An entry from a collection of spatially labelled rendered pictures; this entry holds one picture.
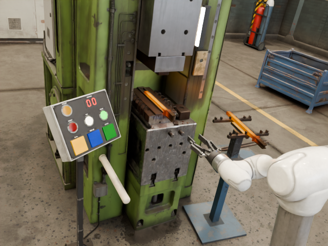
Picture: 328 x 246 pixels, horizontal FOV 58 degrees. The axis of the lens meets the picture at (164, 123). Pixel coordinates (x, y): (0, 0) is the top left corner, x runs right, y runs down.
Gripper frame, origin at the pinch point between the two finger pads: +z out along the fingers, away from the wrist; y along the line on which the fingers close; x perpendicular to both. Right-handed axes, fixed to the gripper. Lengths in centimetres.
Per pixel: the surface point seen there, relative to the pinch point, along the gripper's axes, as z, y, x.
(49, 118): 19, -74, 13
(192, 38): 35, 10, 47
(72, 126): 15, -64, 10
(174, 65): 35.0, 0.5, 31.3
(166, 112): 33.5, -1.4, 0.8
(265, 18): 499, 562, -15
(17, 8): 561, -43, -32
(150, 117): 35.0, -11.4, -3.0
